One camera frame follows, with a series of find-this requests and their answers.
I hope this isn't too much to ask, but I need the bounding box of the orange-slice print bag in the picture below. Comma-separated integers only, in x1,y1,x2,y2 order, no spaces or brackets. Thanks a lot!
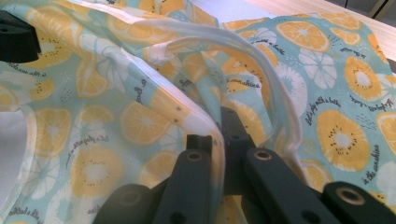
0,0,396,224

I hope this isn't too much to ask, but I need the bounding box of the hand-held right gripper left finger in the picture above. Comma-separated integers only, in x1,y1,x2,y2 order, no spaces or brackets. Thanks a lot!
186,133,214,154

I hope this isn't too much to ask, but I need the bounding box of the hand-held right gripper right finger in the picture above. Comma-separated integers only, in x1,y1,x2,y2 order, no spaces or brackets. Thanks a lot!
219,106,258,194

